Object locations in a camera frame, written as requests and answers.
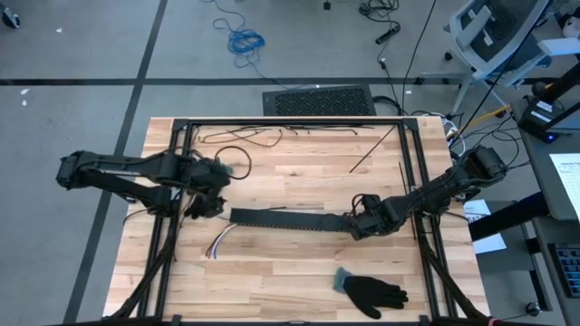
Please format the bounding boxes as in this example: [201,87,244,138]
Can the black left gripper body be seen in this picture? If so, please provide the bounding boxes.
[191,157,232,197]

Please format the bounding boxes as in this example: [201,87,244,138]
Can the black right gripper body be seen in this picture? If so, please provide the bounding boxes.
[347,194,387,242]

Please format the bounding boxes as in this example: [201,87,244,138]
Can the bundle of coloured wires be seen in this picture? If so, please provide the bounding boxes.
[215,222,240,255]

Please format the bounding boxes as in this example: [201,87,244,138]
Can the black work glove green cuff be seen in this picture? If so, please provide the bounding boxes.
[333,266,410,321]

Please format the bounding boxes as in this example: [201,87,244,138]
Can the black duct cover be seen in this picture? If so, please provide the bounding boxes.
[229,207,359,233]

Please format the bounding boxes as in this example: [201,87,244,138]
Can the white floor paper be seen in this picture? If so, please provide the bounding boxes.
[462,197,508,255]

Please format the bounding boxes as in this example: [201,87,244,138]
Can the black perforated computer case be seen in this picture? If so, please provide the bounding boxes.
[262,84,378,118]

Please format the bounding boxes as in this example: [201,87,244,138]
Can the black desk bar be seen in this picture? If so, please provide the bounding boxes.
[468,191,552,244]

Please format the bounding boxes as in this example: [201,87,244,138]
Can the operator side desk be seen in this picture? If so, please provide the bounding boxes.
[510,94,580,223]

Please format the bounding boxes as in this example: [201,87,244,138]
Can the black power strip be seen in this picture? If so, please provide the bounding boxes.
[374,24,402,45]

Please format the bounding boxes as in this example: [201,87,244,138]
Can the black box device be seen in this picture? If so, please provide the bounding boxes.
[517,96,568,144]

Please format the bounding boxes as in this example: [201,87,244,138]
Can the white sheet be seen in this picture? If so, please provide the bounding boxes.
[548,152,580,210]

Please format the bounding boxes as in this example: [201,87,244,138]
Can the black keyboard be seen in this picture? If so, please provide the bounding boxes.
[546,243,580,300]

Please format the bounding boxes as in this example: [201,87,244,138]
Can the operator keyboard desk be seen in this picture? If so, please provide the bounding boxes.
[520,216,580,326]

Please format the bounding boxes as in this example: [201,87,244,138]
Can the grey mesh office chair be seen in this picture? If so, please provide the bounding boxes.
[419,0,580,118]

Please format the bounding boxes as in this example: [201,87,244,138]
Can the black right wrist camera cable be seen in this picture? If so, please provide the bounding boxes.
[351,193,369,215]

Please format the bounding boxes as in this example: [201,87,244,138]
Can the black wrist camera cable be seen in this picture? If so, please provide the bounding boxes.
[213,145,254,181]
[351,193,369,215]

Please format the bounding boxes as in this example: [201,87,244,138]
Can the black left wrist camera cable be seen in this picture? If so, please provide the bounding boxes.
[213,145,254,181]

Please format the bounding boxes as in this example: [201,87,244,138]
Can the blue floor cable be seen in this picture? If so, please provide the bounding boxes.
[201,0,294,90]

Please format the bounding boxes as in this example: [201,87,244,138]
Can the yellow hanging cable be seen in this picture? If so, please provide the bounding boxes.
[456,104,513,138]

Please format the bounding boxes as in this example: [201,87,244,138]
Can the black hanging cable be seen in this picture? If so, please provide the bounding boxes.
[401,0,440,110]

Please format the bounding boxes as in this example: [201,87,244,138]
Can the black cable coil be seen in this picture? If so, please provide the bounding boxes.
[359,0,402,24]

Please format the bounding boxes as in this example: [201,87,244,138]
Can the black aluminium post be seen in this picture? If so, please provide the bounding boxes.
[532,61,580,132]

